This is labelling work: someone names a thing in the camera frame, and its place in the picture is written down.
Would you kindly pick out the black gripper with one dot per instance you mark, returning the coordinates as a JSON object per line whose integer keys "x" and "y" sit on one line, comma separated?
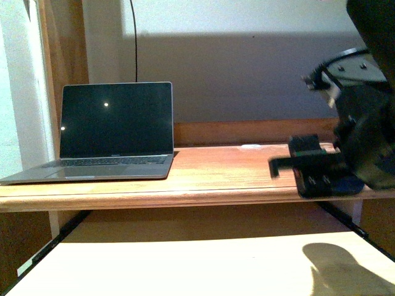
{"x": 363, "y": 143}

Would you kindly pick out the grey laptop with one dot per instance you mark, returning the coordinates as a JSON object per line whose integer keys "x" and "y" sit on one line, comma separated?
{"x": 117, "y": 131}

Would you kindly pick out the dark grey computer mouse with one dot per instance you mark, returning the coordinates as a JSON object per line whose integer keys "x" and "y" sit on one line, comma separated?
{"x": 347, "y": 185}

